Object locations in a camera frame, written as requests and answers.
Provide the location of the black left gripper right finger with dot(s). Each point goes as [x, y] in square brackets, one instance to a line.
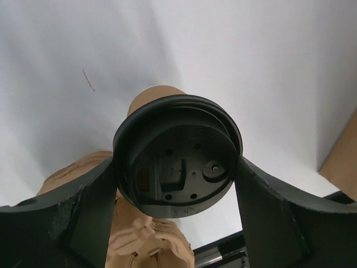
[284, 226]

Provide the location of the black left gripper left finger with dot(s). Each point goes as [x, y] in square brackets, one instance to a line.
[66, 227]

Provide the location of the brown paper bag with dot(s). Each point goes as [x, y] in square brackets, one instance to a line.
[340, 166]

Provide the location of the black coffee cup lid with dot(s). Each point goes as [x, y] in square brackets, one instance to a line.
[176, 156]

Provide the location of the brown paper coffee cup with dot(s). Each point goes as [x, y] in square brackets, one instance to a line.
[151, 94]

